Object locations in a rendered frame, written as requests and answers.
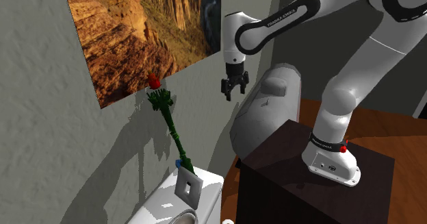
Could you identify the grey rounded appliance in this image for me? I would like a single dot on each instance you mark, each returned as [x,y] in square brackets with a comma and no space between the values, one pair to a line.
[263,116]

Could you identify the red rose with green stem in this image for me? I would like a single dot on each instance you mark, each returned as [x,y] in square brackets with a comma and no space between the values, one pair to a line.
[168,116]

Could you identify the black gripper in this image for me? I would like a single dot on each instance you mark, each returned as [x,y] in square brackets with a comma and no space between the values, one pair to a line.
[235,71]

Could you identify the small blue object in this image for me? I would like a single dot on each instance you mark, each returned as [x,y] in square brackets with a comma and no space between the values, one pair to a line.
[178,164]

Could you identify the grey round bowl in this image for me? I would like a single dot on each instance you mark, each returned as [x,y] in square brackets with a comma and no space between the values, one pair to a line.
[182,217]

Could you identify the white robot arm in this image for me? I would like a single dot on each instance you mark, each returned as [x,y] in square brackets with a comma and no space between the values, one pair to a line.
[363,63]

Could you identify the grey square vase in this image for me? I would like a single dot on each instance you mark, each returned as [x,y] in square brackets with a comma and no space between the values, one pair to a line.
[195,188]

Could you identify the canyon wall picture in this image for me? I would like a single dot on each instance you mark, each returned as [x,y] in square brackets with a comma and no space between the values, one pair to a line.
[140,33]

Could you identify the dark robot stand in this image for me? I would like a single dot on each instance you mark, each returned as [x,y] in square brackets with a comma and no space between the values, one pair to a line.
[287,196]

